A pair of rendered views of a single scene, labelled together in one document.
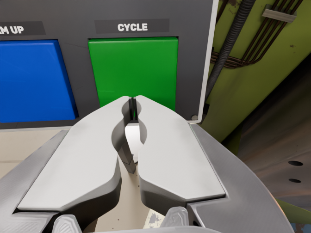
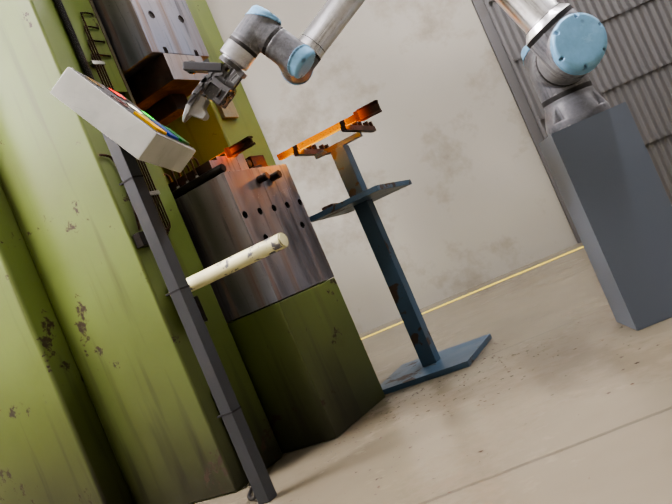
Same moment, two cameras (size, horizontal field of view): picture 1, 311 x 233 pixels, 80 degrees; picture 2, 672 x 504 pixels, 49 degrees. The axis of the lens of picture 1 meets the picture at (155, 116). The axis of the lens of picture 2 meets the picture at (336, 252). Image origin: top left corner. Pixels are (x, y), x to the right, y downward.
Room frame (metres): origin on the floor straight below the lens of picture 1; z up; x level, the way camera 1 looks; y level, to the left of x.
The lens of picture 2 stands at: (-0.56, 1.96, 0.48)
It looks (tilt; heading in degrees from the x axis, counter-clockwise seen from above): 2 degrees up; 281
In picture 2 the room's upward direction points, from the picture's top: 23 degrees counter-clockwise
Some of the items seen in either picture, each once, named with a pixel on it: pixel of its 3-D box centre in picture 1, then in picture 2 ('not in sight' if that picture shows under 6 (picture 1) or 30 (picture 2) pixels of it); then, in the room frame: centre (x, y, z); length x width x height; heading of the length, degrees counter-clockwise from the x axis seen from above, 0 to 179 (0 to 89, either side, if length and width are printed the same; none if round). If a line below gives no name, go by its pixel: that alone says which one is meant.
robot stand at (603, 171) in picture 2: not in sight; (620, 217); (-0.94, -0.31, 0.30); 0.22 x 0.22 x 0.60; 5
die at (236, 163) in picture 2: not in sight; (186, 189); (0.32, -0.49, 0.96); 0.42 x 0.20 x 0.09; 161
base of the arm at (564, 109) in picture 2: not in sight; (572, 108); (-0.94, -0.31, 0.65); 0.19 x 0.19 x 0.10
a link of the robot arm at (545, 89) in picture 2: not in sight; (554, 64); (-0.94, -0.30, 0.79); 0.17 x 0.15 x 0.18; 99
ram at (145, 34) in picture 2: not in sight; (128, 32); (0.31, -0.53, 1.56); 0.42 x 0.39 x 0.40; 161
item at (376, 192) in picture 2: not in sight; (361, 200); (-0.18, -0.85, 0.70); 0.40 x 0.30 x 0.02; 77
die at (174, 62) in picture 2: not in sight; (147, 95); (0.32, -0.49, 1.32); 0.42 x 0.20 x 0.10; 161
